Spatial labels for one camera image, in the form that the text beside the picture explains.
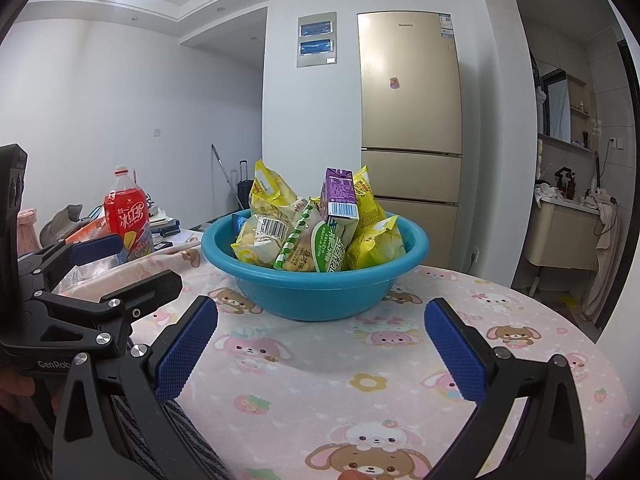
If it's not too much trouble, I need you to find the pink soft object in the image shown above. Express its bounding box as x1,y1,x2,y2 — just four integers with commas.
17,208,41,256

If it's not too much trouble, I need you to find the wooden wall shelf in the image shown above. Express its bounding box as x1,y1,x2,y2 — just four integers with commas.
567,74,596,151

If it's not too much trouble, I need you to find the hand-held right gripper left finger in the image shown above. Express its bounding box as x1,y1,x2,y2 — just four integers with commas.
52,295,219,480

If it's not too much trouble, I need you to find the purple drink carton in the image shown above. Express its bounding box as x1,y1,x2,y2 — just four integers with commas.
320,167,361,221

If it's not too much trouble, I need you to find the red drink bottle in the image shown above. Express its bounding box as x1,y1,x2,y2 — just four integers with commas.
103,165,153,263

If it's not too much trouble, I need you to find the dark pump bottle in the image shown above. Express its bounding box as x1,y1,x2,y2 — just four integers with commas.
555,166,578,201

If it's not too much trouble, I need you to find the black suitcase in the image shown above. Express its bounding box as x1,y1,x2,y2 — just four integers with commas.
236,160,255,211

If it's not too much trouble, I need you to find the bathroom mirror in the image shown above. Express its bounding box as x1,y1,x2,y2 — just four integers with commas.
542,67,571,143

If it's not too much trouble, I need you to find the green striped snack packet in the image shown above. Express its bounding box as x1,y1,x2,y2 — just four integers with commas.
274,197,326,271

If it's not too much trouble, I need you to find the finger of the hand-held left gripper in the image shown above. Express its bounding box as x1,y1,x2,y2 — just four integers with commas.
19,234,124,288
32,269,183,361

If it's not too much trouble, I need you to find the teal plastic basin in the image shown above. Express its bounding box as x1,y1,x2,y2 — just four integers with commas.
201,210,430,322

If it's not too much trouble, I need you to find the grey crumpled object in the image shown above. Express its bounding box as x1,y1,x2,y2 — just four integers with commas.
39,204,86,246

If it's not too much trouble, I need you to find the clear plastic bag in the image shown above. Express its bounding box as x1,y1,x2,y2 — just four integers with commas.
52,255,123,296

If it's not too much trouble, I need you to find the yellow potato chip packet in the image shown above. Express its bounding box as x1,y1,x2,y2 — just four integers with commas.
250,160,308,216
345,215,406,271

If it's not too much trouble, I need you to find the grey electrical panel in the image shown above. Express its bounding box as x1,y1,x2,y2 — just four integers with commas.
296,11,338,68

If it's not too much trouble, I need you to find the gold refrigerator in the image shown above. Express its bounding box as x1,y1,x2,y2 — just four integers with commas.
356,10,463,266

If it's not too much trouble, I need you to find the mop pole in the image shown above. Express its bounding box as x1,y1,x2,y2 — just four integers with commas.
210,144,243,211

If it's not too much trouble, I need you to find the black flat box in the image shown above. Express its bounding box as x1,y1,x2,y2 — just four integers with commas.
150,205,181,238

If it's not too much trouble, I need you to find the person's left hand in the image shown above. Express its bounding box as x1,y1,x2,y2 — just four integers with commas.
0,365,37,415

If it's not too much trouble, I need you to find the hanging towel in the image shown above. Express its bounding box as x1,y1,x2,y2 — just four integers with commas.
585,187,621,330

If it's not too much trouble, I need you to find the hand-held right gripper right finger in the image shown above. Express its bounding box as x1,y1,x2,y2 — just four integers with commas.
424,297,588,480

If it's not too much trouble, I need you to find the pink printed tablecloth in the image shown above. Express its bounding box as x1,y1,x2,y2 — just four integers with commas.
50,230,631,480

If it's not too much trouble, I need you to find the beige washbasin cabinet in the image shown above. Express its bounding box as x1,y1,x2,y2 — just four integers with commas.
525,197,601,271

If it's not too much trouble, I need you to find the orange box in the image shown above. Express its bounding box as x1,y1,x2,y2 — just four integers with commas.
65,217,108,246

